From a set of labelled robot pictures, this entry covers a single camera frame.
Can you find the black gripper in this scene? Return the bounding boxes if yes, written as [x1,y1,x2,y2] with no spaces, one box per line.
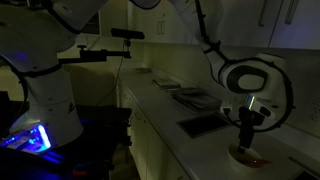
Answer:
[238,107,264,149]

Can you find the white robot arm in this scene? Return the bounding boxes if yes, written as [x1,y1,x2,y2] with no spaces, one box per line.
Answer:
[0,0,293,154]

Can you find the black square countertop opening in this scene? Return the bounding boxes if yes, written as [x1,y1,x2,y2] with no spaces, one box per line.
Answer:
[177,113,230,138]

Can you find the flat grey countertop tile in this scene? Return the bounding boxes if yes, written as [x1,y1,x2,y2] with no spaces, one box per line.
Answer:
[153,78,180,88]

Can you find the small flat countertop item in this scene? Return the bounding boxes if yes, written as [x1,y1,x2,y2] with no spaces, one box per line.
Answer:
[134,68,152,74]

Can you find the white bowl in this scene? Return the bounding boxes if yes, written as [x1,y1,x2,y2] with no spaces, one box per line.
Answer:
[227,144,271,174]

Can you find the white lower cabinet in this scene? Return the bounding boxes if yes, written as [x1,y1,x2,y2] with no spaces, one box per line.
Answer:
[117,82,190,180]

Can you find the white upper cabinets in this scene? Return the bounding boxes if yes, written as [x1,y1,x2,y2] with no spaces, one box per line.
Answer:
[128,0,320,50]

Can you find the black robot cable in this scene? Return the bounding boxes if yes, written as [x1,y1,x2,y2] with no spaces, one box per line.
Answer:
[194,0,296,133]

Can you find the black camera on mount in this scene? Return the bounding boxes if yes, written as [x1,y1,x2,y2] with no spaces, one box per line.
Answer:
[111,28,145,39]

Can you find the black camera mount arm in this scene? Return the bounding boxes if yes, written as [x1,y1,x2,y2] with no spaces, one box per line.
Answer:
[58,45,131,64]

